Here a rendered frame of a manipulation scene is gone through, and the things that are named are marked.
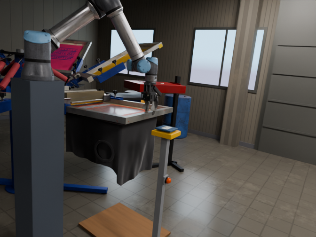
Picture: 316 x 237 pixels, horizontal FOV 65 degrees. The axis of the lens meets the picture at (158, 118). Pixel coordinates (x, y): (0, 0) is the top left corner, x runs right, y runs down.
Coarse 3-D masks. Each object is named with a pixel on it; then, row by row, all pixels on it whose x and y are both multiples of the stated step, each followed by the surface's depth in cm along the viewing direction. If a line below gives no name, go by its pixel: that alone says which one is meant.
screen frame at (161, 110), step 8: (128, 104) 204; (136, 104) 200; (72, 112) 159; (80, 112) 156; (88, 112) 152; (96, 112) 149; (104, 112) 149; (144, 112) 158; (160, 112) 172; (168, 112) 183; (112, 120) 143; (120, 120) 140; (128, 120) 141; (136, 120) 148
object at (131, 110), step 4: (88, 104) 197; (92, 104) 198; (96, 104) 199; (112, 104) 205; (104, 108) 184; (108, 108) 185; (112, 108) 187; (116, 108) 188; (120, 108) 189; (124, 108) 190; (128, 108) 191; (132, 108) 193; (136, 108) 194; (128, 112) 174; (132, 112) 175; (136, 112) 176; (140, 112) 177
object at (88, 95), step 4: (72, 92) 181; (76, 92) 182; (80, 92) 185; (84, 92) 188; (88, 92) 192; (92, 92) 195; (96, 92) 199; (100, 92) 203; (64, 96) 176; (68, 96) 176; (72, 96) 179; (76, 96) 182; (80, 96) 186; (84, 96) 189; (88, 96) 193; (92, 96) 196; (96, 96) 200; (100, 96) 204; (72, 100) 180; (76, 100) 183; (80, 100) 186; (84, 100) 189
